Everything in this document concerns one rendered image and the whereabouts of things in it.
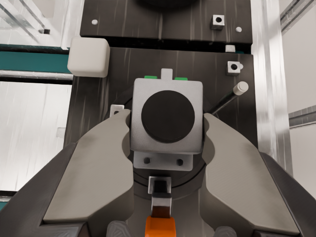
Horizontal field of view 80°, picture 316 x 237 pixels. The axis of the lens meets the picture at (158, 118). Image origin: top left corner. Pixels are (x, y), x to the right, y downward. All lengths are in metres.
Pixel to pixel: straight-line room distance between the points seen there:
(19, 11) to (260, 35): 0.32
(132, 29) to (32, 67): 0.15
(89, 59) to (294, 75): 0.38
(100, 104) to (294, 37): 0.41
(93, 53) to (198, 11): 0.16
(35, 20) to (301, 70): 0.46
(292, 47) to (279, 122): 0.23
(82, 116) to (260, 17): 0.29
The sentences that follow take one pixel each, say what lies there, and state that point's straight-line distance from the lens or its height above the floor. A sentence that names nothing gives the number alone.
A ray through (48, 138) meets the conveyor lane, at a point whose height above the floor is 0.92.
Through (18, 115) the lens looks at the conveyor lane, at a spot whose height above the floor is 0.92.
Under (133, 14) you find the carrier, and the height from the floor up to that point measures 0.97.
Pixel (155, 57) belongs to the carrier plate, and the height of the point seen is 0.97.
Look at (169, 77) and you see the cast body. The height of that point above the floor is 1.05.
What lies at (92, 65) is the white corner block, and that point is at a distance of 0.25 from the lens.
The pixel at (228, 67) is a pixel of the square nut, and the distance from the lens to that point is 0.27.
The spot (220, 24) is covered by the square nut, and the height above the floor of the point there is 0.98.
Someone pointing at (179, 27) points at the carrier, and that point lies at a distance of 0.29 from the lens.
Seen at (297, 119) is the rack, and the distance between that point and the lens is 0.33.
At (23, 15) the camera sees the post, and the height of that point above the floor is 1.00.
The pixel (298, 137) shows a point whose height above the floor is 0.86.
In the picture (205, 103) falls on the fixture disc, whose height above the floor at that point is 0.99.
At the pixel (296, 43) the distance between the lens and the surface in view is 0.50.
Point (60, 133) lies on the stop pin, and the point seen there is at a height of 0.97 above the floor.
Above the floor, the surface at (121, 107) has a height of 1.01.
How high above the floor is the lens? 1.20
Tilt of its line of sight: 79 degrees down
